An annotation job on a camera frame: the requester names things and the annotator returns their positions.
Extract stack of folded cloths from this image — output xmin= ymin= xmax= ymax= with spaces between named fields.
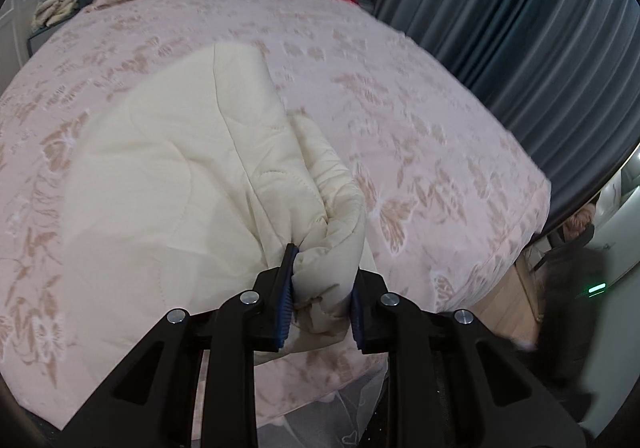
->
xmin=30 ymin=0 xmax=79 ymax=33

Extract white wardrobe doors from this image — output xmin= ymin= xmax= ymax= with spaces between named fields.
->
xmin=0 ymin=0 xmax=40 ymax=92

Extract pink floral bedspread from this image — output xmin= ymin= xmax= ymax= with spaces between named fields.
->
xmin=1 ymin=0 xmax=550 ymax=428

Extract grey-blue curtain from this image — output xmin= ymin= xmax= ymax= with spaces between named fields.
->
xmin=372 ymin=0 xmax=639 ymax=227

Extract cream quilted jacket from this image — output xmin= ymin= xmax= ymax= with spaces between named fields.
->
xmin=62 ymin=41 xmax=373 ymax=376

